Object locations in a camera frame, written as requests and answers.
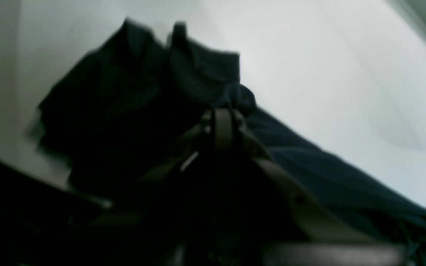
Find black t-shirt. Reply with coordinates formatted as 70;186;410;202
34;20;426;266

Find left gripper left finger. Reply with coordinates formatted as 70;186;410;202
69;118;213;266

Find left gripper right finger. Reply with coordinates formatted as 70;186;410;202
213;109;408;266

